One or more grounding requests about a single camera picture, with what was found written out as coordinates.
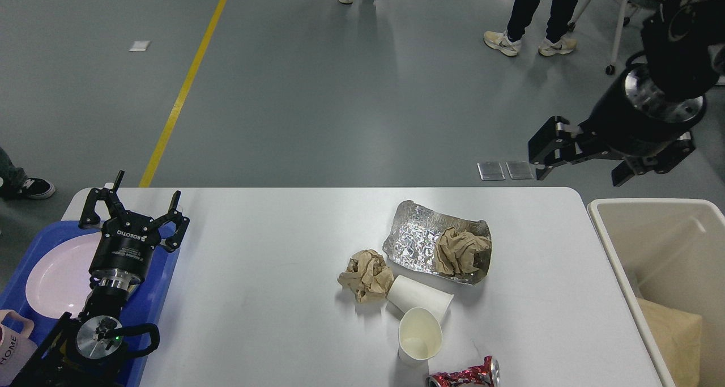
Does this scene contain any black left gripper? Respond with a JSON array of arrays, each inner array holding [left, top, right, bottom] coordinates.
[[79, 170, 190, 286]]

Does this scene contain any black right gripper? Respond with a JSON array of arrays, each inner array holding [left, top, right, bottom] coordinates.
[[528, 64, 707, 186]]

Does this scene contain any pink plate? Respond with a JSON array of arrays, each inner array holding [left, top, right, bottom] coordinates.
[[25, 232, 101, 319]]

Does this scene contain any brown paper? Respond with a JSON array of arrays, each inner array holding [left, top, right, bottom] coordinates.
[[433, 227, 492, 276]]

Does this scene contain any brown paper bag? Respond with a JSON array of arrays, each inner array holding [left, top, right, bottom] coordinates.
[[637, 297, 703, 386]]

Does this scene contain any aluminium foil sheet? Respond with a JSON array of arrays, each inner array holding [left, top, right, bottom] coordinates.
[[383, 199, 492, 286]]

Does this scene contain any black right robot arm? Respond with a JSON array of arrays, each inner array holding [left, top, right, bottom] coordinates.
[[528, 0, 724, 186]]

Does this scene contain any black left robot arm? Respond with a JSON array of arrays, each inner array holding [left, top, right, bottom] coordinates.
[[10, 172, 190, 386]]

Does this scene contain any right metal floor plate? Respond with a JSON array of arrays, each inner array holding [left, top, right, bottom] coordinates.
[[505, 161, 536, 180]]

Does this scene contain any metal floor plate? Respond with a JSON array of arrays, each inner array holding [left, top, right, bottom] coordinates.
[[477, 161, 506, 181], [505, 161, 536, 180]]

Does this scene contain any blue plastic tray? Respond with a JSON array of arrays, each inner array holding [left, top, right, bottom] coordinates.
[[0, 220, 183, 387]]

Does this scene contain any beige plastic bin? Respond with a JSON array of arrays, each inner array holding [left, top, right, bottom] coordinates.
[[587, 198, 724, 386]]

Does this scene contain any left metal floor plate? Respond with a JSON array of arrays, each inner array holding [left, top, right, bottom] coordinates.
[[477, 161, 506, 181]]

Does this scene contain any grey office chair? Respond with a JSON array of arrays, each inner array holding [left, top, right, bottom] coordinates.
[[568, 0, 663, 75]]

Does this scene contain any pink HOME mug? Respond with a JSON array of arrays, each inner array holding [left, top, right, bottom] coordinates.
[[1, 309, 38, 386]]

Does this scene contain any person in tan sneakers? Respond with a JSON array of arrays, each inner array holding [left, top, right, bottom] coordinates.
[[484, 0, 585, 58]]

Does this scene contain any crumpled brown paper ball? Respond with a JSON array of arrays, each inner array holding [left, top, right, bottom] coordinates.
[[338, 249, 395, 303]]

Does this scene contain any white paper cup lying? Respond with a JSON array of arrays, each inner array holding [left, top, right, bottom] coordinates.
[[387, 275, 455, 323]]

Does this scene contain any crushed red can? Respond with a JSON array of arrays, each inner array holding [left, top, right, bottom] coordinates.
[[424, 355, 501, 386]]

